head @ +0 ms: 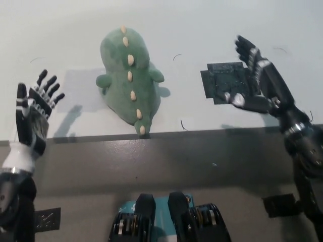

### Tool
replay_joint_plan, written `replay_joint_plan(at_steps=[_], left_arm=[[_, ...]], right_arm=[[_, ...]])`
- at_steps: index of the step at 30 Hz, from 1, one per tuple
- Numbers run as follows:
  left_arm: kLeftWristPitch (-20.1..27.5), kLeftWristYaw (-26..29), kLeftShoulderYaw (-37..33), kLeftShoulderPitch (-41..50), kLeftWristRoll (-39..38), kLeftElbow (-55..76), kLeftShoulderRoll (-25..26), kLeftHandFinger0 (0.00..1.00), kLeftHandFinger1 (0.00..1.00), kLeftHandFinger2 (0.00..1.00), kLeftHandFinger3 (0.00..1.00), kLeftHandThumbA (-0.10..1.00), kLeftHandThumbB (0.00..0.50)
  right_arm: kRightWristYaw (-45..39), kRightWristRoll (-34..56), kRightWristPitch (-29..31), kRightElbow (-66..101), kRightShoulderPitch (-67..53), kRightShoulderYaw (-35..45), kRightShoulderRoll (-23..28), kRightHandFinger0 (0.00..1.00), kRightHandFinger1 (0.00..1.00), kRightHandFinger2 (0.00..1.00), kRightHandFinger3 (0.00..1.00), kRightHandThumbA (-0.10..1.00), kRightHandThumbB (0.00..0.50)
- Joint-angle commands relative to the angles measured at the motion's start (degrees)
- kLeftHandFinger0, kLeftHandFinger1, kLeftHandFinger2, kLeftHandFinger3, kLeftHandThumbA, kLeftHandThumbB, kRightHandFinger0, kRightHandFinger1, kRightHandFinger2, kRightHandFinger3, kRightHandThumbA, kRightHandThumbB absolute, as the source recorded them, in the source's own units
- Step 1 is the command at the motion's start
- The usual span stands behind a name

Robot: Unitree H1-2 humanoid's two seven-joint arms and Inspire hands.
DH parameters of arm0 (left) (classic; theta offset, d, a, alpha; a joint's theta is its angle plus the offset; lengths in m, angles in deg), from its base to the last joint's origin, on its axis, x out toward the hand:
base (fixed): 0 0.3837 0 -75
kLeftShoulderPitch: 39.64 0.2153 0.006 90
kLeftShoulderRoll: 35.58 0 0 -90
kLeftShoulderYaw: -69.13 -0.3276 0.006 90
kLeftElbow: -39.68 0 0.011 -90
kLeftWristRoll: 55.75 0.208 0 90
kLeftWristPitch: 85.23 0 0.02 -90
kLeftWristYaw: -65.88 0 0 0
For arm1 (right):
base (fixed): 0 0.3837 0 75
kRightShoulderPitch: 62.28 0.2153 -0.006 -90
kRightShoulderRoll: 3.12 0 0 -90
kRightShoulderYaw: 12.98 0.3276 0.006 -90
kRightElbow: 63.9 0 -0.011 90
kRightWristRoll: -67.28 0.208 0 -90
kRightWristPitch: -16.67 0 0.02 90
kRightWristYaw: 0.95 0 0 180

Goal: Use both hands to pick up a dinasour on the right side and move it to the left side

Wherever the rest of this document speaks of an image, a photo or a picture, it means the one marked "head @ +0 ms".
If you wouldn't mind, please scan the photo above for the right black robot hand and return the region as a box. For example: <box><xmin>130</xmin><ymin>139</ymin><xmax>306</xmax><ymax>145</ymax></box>
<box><xmin>224</xmin><ymin>34</ymin><xmax>312</xmax><ymax>135</ymax></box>

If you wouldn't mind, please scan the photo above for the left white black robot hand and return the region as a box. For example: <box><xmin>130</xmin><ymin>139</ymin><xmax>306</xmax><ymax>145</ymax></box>
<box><xmin>1</xmin><ymin>69</ymin><xmax>66</xmax><ymax>174</ymax></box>

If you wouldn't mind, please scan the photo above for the grey square tape patch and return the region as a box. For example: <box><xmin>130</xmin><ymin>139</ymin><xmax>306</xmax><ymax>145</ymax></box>
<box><xmin>56</xmin><ymin>67</ymin><xmax>112</xmax><ymax>113</ymax></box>

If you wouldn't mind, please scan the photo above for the black teal robot torso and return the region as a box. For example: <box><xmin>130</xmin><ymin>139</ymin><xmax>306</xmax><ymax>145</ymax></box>
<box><xmin>109</xmin><ymin>192</ymin><xmax>232</xmax><ymax>242</ymax></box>

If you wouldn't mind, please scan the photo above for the green plush dinosaur toy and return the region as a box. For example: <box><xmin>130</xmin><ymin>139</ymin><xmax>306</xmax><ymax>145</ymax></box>
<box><xmin>95</xmin><ymin>25</ymin><xmax>166</xmax><ymax>138</ymax></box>

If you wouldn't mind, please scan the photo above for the black cross-shaped tape patch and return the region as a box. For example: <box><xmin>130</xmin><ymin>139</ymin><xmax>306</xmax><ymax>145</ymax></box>
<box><xmin>200</xmin><ymin>61</ymin><xmax>256</xmax><ymax>105</ymax></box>

